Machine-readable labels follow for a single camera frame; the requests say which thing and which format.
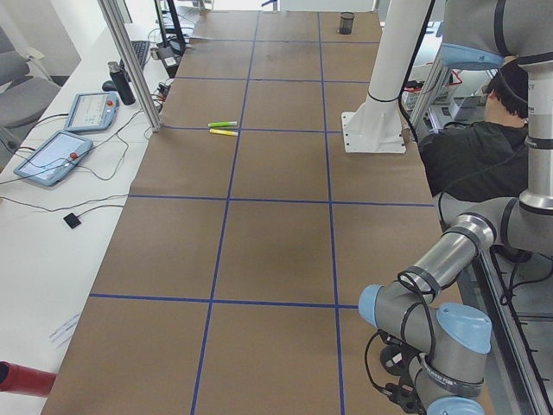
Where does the teach pendant tablet near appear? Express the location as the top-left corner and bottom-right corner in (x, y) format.
(13, 131), (93, 187)

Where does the black keyboard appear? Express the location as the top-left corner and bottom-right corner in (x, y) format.
(130, 40), (150, 69)

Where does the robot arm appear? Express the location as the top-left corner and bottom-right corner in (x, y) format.
(359, 1), (552, 414)

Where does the red cylinder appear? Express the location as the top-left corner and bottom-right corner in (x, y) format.
(1, 361), (56, 398)

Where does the seated person in black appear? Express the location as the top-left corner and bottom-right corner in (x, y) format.
(418, 59), (528, 202)

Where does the aluminium frame post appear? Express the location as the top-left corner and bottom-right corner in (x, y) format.
(98, 0), (161, 132)

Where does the black mesh cup far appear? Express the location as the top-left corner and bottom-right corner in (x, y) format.
(339, 12), (355, 35)

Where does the black cup near arm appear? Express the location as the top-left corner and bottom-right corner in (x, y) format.
(380, 344), (404, 376)

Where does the yellow marker pen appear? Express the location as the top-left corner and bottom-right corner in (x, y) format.
(209, 129), (238, 137)

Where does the teach pendant tablet far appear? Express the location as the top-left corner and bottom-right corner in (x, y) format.
(64, 91), (119, 133)

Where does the green marker pen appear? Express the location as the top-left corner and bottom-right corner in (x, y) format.
(208, 121), (238, 129)

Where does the black water bottle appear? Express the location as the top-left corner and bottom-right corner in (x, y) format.
(108, 61), (136, 105)

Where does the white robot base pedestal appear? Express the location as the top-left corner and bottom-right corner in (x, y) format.
(341, 0), (434, 154)

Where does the teach pendant tablet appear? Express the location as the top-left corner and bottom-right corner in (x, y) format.
(13, 131), (93, 187)
(64, 91), (119, 133)

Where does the brown paper table mat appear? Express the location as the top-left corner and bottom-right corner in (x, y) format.
(43, 11), (441, 414)

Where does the small black square sensor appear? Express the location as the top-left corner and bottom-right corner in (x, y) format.
(63, 213), (81, 229)

